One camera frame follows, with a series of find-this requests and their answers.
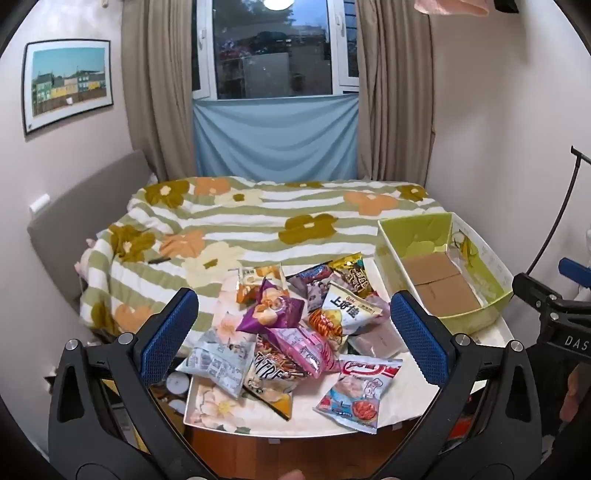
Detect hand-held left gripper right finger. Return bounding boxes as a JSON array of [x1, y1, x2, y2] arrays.
[[374, 290, 542, 480]]

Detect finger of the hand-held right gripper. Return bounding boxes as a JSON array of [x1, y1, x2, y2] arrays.
[[512, 272, 561, 319], [558, 257, 591, 291]]

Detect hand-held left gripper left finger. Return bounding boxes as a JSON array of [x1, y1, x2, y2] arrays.
[[47, 287, 218, 480]]

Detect grey white snack packet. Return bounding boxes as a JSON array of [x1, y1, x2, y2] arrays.
[[175, 329, 257, 398]]

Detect green cardboard box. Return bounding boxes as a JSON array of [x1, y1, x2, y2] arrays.
[[373, 212, 514, 334]]

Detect white green chip packet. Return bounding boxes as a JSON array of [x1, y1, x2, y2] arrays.
[[321, 281, 385, 335]]

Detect red white blue snack packet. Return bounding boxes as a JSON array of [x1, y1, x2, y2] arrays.
[[314, 355, 403, 435]]

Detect gold snack packet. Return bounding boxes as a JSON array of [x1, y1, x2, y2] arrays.
[[330, 253, 377, 298]]

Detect orange cake packet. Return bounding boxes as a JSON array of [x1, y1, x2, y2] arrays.
[[237, 265, 289, 305]]

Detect orange red snack packet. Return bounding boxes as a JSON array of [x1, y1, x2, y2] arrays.
[[307, 309, 347, 352]]

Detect purple chip bag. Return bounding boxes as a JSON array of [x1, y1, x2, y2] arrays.
[[236, 277, 308, 340]]

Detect dark brown snack packet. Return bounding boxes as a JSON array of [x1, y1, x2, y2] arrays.
[[242, 337, 296, 421]]

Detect grey purple cookie packet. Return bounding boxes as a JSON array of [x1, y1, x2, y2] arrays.
[[286, 264, 333, 312]]

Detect pink snack packet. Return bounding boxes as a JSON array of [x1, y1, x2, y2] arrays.
[[265, 323, 340, 379]]

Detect person's right hand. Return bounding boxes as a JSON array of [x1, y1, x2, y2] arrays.
[[560, 362, 585, 423]]

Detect white floral tablecloth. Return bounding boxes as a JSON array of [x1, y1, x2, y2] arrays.
[[183, 258, 515, 437]]

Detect grey bed headboard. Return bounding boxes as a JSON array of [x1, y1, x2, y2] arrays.
[[27, 150, 155, 315]]

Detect green striped floral blanket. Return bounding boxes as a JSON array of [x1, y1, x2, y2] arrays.
[[76, 176, 451, 344]]

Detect blue cloth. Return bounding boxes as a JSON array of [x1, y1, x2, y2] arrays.
[[191, 93, 361, 182]]

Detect beige curtain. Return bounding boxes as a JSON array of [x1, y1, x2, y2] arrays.
[[355, 0, 437, 185], [121, 0, 197, 183]]

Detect pink cloth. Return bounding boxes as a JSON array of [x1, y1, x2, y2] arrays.
[[413, 0, 490, 18]]

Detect window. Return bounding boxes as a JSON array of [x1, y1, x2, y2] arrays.
[[191, 0, 361, 100]]

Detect framed wall poster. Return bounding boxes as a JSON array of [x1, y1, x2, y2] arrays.
[[22, 39, 115, 136]]

